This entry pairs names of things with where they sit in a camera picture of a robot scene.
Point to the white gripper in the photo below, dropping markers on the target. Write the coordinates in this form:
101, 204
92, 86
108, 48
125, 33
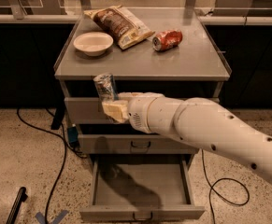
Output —
140, 110

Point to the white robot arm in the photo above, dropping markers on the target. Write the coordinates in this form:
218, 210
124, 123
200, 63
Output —
197, 122

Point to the grey top drawer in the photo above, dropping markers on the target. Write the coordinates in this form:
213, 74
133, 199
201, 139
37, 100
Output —
90, 110

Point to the grey drawer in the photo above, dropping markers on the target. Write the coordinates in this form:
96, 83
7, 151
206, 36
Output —
90, 110
131, 144
140, 188

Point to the grey middle drawer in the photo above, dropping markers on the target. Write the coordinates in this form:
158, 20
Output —
131, 144

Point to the grey drawer cabinet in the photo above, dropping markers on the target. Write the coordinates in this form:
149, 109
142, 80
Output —
192, 69

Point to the crushed orange soda can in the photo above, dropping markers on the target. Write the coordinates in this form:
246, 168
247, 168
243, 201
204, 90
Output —
167, 40

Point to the grey bottom drawer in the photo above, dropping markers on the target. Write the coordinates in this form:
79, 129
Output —
140, 188

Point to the dark counter cabinets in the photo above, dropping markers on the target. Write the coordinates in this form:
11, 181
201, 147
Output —
28, 52

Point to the blue power adapter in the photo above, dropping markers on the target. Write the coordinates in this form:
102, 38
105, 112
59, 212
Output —
72, 134

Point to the white bowl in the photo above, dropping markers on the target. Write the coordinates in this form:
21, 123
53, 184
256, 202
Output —
93, 43

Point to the brown chip bag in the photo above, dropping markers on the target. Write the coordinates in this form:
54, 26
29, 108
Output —
121, 24

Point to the black bar on floor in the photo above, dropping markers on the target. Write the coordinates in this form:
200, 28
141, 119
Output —
20, 198

